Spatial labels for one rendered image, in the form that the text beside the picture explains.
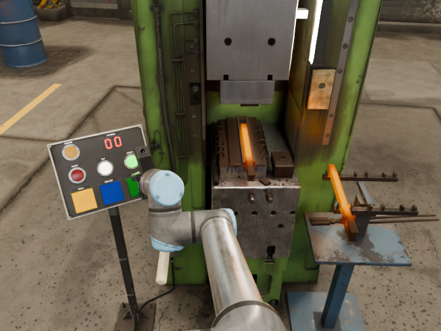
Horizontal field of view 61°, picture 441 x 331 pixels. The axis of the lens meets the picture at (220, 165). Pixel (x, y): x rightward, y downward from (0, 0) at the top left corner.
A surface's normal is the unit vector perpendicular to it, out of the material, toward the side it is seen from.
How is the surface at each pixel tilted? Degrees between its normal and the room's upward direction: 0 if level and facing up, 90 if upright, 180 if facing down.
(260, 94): 90
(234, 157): 0
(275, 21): 90
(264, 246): 90
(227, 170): 90
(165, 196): 55
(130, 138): 60
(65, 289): 0
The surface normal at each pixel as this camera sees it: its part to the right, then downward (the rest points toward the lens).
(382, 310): 0.01, -0.82
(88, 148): 0.39, 0.04
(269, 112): 0.03, 0.58
